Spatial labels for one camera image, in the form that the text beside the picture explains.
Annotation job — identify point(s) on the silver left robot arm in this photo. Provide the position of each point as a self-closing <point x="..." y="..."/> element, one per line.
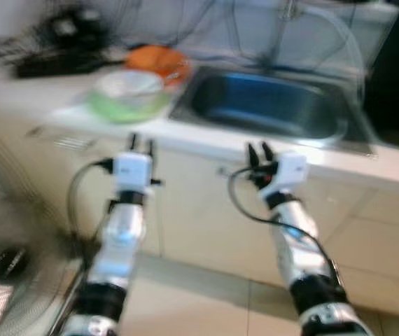
<point x="119" y="238"/>

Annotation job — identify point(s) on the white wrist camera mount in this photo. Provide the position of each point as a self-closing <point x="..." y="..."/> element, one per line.
<point x="132" y="171"/>
<point x="292" y="171"/>

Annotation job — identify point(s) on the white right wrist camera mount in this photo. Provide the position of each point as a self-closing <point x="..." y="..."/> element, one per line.
<point x="292" y="171"/>

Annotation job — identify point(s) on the black appliance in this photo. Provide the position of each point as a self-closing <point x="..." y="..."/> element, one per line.
<point x="395" y="63"/>

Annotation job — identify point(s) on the white bowl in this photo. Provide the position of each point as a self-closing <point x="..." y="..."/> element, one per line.
<point x="129" y="82"/>

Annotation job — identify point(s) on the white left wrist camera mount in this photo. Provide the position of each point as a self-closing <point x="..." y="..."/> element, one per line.
<point x="132" y="171"/>

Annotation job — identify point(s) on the green plate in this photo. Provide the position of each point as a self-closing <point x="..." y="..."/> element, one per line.
<point x="126" y="112"/>

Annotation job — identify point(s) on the stainless steel sink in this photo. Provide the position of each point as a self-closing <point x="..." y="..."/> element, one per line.
<point x="269" y="105"/>

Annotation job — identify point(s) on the orange bowl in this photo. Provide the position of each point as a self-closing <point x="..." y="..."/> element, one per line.
<point x="157" y="61"/>

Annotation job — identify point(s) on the black adapter box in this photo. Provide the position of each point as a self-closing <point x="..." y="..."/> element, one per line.
<point x="70" y="31"/>

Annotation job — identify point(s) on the cream kitchen cabinet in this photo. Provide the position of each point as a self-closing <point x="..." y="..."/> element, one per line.
<point x="199" y="210"/>

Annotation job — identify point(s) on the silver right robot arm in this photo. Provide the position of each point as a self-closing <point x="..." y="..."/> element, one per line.
<point x="297" y="238"/>

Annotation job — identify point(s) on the black power strip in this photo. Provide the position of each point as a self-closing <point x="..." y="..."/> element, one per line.
<point x="56" y="66"/>

